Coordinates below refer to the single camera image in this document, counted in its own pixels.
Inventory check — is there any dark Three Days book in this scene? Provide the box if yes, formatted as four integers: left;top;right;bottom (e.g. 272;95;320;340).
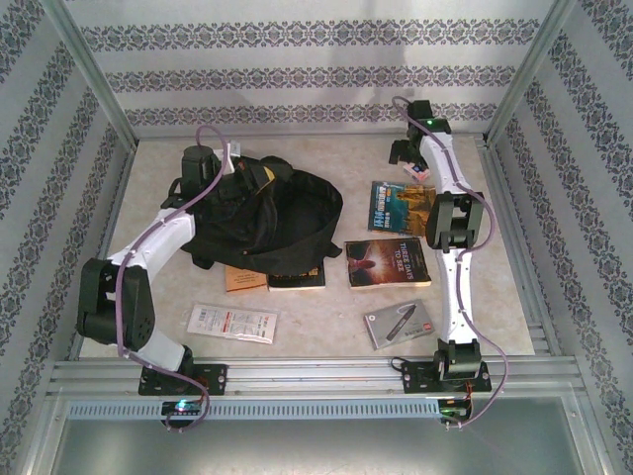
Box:
344;237;432;290

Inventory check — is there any blue orange landscape book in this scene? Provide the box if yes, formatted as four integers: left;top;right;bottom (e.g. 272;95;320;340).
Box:
367;180;439;238

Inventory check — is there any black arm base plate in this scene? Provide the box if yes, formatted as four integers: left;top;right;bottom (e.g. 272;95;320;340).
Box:
401;359;492;396
137;363;229;397

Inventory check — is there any grey slotted cable tray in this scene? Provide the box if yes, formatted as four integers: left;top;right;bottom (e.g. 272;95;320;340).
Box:
66;398;441;421

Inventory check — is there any white plastic stationery packet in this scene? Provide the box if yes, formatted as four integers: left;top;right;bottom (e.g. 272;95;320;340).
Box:
189;303;281;345

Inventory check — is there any aluminium side rail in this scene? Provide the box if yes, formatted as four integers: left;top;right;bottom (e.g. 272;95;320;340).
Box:
66;142;137;361
477;138;565;358

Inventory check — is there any black book orange title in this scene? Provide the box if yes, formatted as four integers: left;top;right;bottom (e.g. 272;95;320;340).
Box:
266;266;327;293

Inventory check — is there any aluminium frame post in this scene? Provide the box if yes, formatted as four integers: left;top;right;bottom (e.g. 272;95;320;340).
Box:
484;0;580;148
38;0;139;149

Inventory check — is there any black backpack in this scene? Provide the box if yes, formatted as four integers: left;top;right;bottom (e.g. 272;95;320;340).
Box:
167;154;345;273

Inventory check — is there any grey metal sheet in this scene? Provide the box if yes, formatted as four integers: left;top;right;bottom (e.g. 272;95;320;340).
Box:
48;419;602;475

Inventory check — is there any controller board with LED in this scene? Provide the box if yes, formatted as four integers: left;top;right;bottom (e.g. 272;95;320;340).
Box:
438;398;474;421
161;399;204;418

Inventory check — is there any grey pen box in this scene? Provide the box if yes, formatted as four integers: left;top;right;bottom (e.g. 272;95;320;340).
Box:
363;298;440;351

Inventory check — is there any long aluminium mounting rail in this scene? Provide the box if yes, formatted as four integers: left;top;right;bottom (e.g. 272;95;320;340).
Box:
46;358;580;398

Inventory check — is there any brown kraft notebook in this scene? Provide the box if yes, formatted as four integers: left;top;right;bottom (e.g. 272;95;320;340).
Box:
225;265;271;296

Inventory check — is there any purple cable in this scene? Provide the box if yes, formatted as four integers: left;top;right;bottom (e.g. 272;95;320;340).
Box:
117;124;237;435
391;95;510;430

